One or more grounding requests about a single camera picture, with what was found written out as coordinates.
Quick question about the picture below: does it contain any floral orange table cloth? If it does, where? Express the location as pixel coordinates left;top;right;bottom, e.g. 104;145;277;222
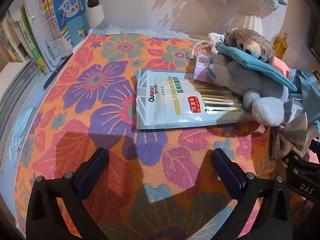
14;34;309;240

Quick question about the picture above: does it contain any amber glass bottle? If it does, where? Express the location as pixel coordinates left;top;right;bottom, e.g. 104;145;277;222
272;30;290;59

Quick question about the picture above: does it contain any white lamp post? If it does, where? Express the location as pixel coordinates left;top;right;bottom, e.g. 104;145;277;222
84;0;105;30

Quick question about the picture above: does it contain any stack of flat books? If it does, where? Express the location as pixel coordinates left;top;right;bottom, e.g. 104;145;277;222
0;59;43;133

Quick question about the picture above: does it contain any cotton swab packet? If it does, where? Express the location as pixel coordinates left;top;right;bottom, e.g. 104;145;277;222
134;67;255;130

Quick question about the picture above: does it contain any purple tissue packet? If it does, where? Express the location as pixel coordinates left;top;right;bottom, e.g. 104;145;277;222
193;51;218;83

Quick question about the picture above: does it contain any blue cloth garment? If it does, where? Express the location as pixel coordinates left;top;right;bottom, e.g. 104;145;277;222
287;69;320;122

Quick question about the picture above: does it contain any pink soft cushion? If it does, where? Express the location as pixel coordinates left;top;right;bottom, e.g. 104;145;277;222
271;56;292;78

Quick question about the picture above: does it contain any white ribbed vase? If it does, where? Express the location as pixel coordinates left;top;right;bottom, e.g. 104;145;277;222
234;12;263;35

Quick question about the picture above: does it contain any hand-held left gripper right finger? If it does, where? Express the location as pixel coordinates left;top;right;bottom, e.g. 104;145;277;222
211;148;293;240

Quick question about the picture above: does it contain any light blue face mask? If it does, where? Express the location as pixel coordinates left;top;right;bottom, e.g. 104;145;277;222
8;106;37;168

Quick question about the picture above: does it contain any grey blue plush toy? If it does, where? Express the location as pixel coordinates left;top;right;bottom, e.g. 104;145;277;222
208;54;292;127

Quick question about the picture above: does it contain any black pen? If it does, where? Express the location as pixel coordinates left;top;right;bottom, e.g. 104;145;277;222
42;53;73;91

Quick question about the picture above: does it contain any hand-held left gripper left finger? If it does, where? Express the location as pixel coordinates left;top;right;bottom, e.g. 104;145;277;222
26;147;109;240

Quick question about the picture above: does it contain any teal thin notebook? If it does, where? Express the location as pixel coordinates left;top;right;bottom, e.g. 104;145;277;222
66;17;91;48

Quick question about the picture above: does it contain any plaid fabric bow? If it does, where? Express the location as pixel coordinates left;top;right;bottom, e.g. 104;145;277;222
271;112;316;160

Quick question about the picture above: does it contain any black monitor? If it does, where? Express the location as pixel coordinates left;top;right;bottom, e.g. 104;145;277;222
307;2;320;64

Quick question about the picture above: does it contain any brown plush toy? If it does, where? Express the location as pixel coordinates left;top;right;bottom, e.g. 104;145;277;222
223;28;276;64

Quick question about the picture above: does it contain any row of upright books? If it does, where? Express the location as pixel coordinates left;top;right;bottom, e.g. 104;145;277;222
0;0;91;75

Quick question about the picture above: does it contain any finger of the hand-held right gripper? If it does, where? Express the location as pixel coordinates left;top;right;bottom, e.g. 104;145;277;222
284;154;320;181
309;140;320;155

